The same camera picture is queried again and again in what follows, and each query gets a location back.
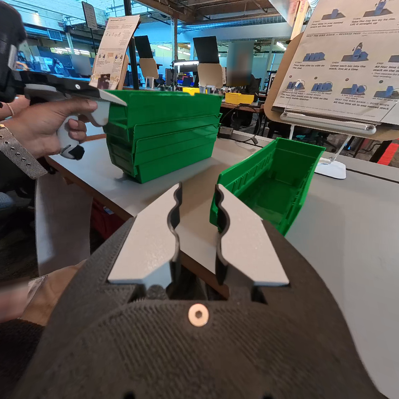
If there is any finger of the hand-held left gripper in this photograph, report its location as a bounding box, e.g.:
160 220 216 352
89 90 128 127

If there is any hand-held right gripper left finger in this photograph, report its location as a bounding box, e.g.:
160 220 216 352
107 182 183 290

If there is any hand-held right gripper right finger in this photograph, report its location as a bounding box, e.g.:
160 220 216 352
214 183 289 287

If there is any another person's forearm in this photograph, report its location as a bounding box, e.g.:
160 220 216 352
0 95 31 121

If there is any grey desk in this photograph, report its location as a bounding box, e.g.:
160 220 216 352
45 129 399 399

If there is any person's left hand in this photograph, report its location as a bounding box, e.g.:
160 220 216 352
5 100 99 160

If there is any black pole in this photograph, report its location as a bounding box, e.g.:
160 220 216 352
124 0 140 91

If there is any metal mesh watch band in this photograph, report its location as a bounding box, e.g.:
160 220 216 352
0 127 48 180

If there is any white printed instruction sheet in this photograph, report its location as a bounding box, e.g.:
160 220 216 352
92 15 141 91

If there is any black sheet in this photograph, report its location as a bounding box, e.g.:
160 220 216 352
134 35 154 59
193 36 220 64

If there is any black framed sign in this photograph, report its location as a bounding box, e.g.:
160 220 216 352
82 1 99 31

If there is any person's leg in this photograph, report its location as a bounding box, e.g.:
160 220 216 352
0 259 88 326

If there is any instruction sheet on stand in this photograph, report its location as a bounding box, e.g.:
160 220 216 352
263 31 399 180

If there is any person's black sweater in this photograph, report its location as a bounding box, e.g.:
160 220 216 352
0 318 44 399

